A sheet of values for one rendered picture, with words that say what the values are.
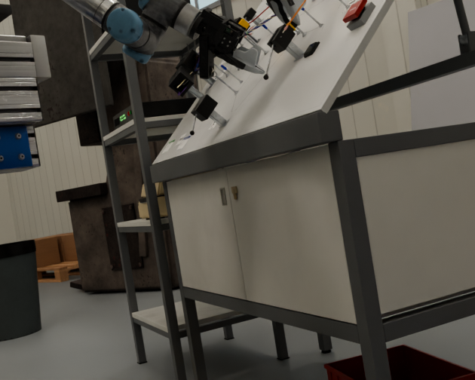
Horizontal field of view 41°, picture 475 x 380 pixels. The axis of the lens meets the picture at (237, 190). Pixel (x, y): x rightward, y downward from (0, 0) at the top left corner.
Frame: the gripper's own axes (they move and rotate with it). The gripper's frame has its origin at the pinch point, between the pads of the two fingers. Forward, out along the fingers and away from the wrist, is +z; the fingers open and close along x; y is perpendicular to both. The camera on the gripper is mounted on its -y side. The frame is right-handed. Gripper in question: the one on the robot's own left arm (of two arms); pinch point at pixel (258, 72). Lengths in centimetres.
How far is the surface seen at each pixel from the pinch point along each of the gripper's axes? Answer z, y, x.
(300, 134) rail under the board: 16.9, 1.9, -26.3
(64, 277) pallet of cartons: -111, -445, 371
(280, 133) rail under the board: 13.1, -2.8, -20.3
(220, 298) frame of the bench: 24, -74, 8
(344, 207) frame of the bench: 33.0, -3.9, -33.8
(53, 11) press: -192, -148, 302
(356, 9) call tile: 12.9, 27.3, -8.4
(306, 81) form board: 11.7, 7.5, -9.3
